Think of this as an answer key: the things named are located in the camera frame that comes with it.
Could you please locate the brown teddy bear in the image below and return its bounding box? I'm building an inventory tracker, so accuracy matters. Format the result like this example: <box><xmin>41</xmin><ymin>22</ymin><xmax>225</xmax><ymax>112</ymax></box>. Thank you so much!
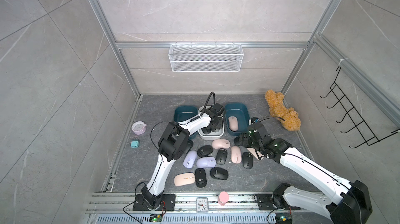
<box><xmin>265</xmin><ymin>90</ymin><xmax>301</xmax><ymax>131</ymax></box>

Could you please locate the pink mouse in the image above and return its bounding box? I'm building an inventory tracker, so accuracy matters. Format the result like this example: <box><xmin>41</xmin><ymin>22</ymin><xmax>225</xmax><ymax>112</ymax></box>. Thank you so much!
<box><xmin>228</xmin><ymin>116</ymin><xmax>239</xmax><ymax>132</ymax></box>
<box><xmin>231</xmin><ymin>146</ymin><xmax>242</xmax><ymax>164</ymax></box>
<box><xmin>174</xmin><ymin>173</ymin><xmax>195</xmax><ymax>187</ymax></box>
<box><xmin>255</xmin><ymin>151</ymin><xmax>265</xmax><ymax>161</ymax></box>
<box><xmin>211</xmin><ymin>139</ymin><xmax>231</xmax><ymax>150</ymax></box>

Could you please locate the black wire hook rack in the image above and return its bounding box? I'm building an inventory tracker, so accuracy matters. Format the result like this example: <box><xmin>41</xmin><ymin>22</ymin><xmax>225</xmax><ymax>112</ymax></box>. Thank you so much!
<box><xmin>320</xmin><ymin>67</ymin><xmax>400</xmax><ymax>149</ymax></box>

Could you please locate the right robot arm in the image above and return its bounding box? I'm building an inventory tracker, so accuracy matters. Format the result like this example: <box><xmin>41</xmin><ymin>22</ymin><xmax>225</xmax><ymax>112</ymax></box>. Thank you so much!
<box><xmin>234</xmin><ymin>119</ymin><xmax>373</xmax><ymax>224</ymax></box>

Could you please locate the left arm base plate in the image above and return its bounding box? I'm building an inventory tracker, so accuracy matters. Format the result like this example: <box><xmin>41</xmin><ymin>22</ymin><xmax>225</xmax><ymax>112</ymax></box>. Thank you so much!
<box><xmin>132</xmin><ymin>194</ymin><xmax>176</xmax><ymax>211</ymax></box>

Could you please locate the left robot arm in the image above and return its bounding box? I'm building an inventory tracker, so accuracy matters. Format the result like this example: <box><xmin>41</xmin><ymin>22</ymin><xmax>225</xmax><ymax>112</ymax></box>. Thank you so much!
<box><xmin>139</xmin><ymin>91</ymin><xmax>225</xmax><ymax>210</ymax></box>

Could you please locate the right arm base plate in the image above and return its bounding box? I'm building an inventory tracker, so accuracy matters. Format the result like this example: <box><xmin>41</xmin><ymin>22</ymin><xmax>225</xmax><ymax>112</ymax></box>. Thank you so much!
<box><xmin>254</xmin><ymin>193</ymin><xmax>301</xmax><ymax>210</ymax></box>

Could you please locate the small teal cube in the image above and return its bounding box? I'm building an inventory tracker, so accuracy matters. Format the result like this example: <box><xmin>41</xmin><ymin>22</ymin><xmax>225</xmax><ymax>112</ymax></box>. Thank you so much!
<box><xmin>130</xmin><ymin>140</ymin><xmax>140</xmax><ymax>149</ymax></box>

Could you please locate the teal storage box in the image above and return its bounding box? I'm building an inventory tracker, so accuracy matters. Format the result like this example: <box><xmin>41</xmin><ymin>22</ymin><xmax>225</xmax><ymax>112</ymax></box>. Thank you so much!
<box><xmin>225</xmin><ymin>103</ymin><xmax>250</xmax><ymax>136</ymax></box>
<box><xmin>174</xmin><ymin>105</ymin><xmax>198</xmax><ymax>123</ymax></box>

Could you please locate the purple mouse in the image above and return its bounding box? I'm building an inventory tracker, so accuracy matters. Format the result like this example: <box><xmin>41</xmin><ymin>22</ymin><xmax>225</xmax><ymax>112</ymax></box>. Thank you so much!
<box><xmin>183</xmin><ymin>150</ymin><xmax>198</xmax><ymax>169</ymax></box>
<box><xmin>196</xmin><ymin>156</ymin><xmax>216</xmax><ymax>168</ymax></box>

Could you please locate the white storage box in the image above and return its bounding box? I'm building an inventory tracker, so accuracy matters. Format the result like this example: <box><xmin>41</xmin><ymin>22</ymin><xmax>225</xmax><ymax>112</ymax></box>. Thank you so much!
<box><xmin>198</xmin><ymin>112</ymin><xmax>225</xmax><ymax>140</ymax></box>

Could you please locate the purple round alarm clock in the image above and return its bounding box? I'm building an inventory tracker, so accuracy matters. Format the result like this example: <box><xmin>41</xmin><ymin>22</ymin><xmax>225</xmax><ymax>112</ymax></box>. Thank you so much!
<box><xmin>131</xmin><ymin>121</ymin><xmax>147</xmax><ymax>135</ymax></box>

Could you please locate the left green circuit board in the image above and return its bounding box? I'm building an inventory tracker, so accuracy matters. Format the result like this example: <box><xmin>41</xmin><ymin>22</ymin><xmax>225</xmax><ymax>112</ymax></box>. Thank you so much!
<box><xmin>149</xmin><ymin>214</ymin><xmax>163</xmax><ymax>223</ymax></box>

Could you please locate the purple mouse lower centre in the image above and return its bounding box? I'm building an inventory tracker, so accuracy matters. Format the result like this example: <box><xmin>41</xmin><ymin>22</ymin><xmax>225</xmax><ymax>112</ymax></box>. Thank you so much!
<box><xmin>196</xmin><ymin>156</ymin><xmax>216</xmax><ymax>168</ymax></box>

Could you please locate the right green circuit board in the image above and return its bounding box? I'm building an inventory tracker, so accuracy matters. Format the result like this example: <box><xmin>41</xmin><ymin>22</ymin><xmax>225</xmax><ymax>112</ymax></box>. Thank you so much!
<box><xmin>276</xmin><ymin>215</ymin><xmax>293</xmax><ymax>224</ymax></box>

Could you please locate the white wire mesh basket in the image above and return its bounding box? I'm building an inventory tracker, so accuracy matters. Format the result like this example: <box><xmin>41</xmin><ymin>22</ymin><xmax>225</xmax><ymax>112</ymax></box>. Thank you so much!
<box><xmin>168</xmin><ymin>44</ymin><xmax>244</xmax><ymax>73</ymax></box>

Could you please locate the right teal storage box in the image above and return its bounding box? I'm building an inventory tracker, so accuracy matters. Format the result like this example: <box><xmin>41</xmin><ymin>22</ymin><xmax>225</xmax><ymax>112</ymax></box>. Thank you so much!
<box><xmin>225</xmin><ymin>103</ymin><xmax>250</xmax><ymax>136</ymax></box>

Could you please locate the pink cylinder cup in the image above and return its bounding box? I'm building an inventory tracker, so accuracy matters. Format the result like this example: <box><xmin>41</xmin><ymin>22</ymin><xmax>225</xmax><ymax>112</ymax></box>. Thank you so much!
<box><xmin>218</xmin><ymin>191</ymin><xmax>229</xmax><ymax>206</ymax></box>

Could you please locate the left teal storage box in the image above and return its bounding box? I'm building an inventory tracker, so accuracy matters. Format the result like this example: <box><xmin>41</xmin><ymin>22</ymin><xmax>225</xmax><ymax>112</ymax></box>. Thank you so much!
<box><xmin>174</xmin><ymin>105</ymin><xmax>198</xmax><ymax>123</ymax></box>

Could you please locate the purple mouse middle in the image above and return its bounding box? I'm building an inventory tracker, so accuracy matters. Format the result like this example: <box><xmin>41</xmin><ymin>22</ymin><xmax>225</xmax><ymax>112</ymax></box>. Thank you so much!
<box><xmin>183</xmin><ymin>150</ymin><xmax>198</xmax><ymax>169</ymax></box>

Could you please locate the green circuit board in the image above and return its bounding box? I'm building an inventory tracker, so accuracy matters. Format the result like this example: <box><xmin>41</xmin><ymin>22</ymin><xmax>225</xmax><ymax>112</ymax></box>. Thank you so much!
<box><xmin>276</xmin><ymin>215</ymin><xmax>293</xmax><ymax>224</ymax></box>
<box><xmin>149</xmin><ymin>214</ymin><xmax>163</xmax><ymax>223</ymax></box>

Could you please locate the white square desk clock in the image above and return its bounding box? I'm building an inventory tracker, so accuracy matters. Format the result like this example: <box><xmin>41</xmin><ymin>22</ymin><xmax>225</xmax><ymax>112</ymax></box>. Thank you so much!
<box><xmin>196</xmin><ymin>197</ymin><xmax>209</xmax><ymax>214</ymax></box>

